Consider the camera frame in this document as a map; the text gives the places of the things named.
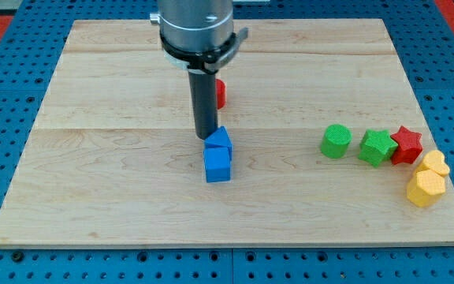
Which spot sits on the green cylinder block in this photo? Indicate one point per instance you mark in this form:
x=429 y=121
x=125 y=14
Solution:
x=335 y=141

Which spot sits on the red star block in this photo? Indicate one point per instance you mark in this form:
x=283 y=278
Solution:
x=409 y=146

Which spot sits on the blue cube block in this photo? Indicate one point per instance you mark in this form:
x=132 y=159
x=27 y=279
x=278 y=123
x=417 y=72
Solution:
x=217 y=164

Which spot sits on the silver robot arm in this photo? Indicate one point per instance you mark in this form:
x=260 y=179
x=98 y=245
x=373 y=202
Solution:
x=198 y=35

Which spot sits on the yellow heart block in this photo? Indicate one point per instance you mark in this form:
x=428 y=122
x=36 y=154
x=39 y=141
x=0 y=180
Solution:
x=433 y=160

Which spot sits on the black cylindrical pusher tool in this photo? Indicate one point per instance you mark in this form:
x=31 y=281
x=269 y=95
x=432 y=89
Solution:
x=204 y=103

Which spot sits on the blue triangle block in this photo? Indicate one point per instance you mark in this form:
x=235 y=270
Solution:
x=220 y=139

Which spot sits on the yellow hexagon block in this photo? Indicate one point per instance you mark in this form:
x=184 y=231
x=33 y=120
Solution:
x=425 y=188

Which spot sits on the red block behind tool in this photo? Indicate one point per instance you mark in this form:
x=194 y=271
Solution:
x=221 y=93

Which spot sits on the green star block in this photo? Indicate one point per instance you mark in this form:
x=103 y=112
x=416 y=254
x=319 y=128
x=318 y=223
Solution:
x=376 y=147

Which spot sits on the wooden board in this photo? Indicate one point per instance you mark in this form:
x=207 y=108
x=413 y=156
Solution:
x=113 y=162

